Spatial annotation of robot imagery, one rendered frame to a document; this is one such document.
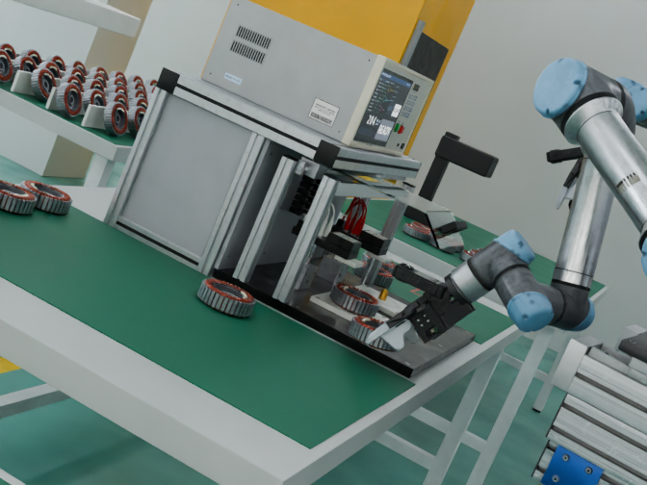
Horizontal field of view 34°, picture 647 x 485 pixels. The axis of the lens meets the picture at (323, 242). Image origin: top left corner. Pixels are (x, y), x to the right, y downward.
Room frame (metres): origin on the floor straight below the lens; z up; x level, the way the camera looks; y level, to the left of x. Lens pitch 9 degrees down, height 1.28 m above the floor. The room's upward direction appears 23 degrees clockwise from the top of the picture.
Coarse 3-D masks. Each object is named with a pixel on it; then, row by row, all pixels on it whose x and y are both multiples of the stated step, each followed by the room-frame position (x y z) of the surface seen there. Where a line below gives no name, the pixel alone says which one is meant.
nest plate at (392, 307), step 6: (360, 288) 2.59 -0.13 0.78; (366, 288) 2.62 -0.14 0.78; (372, 294) 2.57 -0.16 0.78; (378, 294) 2.60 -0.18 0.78; (378, 300) 2.53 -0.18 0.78; (390, 300) 2.59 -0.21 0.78; (396, 300) 2.62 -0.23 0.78; (384, 306) 2.50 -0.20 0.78; (390, 306) 2.53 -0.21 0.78; (396, 306) 2.55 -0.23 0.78; (402, 306) 2.59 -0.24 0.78; (384, 312) 2.48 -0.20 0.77; (390, 312) 2.48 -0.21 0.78; (396, 312) 2.49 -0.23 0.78
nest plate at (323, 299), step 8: (312, 296) 2.28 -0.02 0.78; (320, 296) 2.31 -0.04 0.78; (328, 296) 2.34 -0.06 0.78; (320, 304) 2.28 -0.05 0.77; (328, 304) 2.27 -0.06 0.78; (336, 304) 2.30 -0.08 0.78; (336, 312) 2.27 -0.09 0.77; (344, 312) 2.26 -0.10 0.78; (352, 312) 2.29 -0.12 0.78; (384, 320) 2.34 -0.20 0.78
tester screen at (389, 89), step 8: (384, 72) 2.32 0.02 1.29; (384, 80) 2.34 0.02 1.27; (392, 80) 2.39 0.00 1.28; (400, 80) 2.44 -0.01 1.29; (376, 88) 2.31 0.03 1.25; (384, 88) 2.36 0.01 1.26; (392, 88) 2.41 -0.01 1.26; (400, 88) 2.47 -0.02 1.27; (408, 88) 2.53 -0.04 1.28; (376, 96) 2.34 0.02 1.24; (384, 96) 2.39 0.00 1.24; (392, 96) 2.44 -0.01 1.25; (400, 96) 2.49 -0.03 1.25; (376, 104) 2.36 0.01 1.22; (384, 104) 2.41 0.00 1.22; (400, 104) 2.52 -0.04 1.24; (368, 112) 2.32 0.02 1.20; (376, 112) 2.38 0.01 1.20; (384, 112) 2.43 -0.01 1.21; (376, 120) 2.41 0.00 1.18; (392, 120) 2.51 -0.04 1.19; (376, 128) 2.43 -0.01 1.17; (360, 136) 2.34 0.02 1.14; (368, 136) 2.39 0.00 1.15
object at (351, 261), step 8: (296, 232) 2.35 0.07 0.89; (336, 232) 2.37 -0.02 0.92; (320, 240) 2.34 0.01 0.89; (328, 240) 2.33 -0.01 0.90; (336, 240) 2.33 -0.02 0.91; (344, 240) 2.32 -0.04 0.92; (352, 240) 2.36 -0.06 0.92; (312, 248) 2.39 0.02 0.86; (328, 248) 2.33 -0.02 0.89; (336, 248) 2.32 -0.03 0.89; (344, 248) 2.32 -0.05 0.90; (352, 248) 2.33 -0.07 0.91; (336, 256) 2.33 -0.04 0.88; (344, 256) 2.32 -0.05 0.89; (352, 256) 2.35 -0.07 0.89; (352, 264) 2.31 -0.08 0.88; (360, 264) 2.34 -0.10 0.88
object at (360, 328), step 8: (352, 320) 2.06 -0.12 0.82; (360, 320) 2.05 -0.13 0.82; (368, 320) 2.10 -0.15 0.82; (376, 320) 2.12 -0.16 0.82; (352, 328) 2.06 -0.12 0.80; (360, 328) 2.04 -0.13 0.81; (368, 328) 2.03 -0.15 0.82; (352, 336) 2.05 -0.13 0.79; (360, 336) 2.03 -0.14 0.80; (368, 336) 2.03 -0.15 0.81; (376, 344) 2.02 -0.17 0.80; (384, 344) 2.03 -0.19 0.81
